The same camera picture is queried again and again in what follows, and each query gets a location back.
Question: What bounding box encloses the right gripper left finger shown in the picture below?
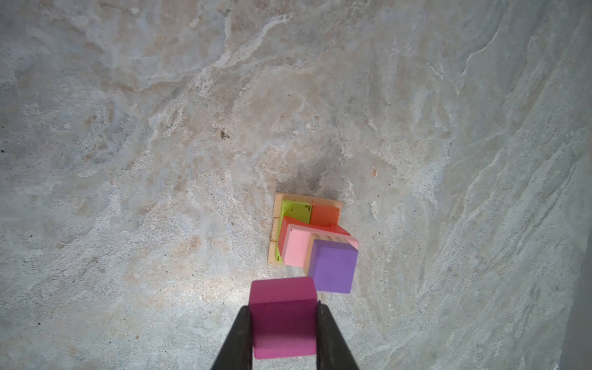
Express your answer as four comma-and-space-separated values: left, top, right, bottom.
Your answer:
211, 306, 253, 370

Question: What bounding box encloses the red wood block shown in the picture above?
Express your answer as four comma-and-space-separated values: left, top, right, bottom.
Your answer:
277, 216, 349, 257

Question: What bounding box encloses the pink wood block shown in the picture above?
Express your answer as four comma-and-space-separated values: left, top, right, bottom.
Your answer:
283, 226, 359, 268

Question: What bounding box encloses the magenta wood cube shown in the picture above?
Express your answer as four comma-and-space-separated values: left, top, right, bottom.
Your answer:
248, 277, 318, 359

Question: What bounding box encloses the orange wood block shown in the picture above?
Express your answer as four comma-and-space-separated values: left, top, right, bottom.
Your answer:
310, 204, 341, 228

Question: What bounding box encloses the purple wood cube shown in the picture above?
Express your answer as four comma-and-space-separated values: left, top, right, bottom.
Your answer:
308, 240, 359, 294

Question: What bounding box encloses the natural wood long block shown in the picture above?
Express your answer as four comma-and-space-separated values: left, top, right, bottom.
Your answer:
268, 240, 280, 265

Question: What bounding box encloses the green wood block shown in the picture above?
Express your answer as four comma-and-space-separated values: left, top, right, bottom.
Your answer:
275, 200, 312, 265

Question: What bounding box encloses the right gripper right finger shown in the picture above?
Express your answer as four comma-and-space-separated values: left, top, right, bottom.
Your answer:
316, 302, 359, 370

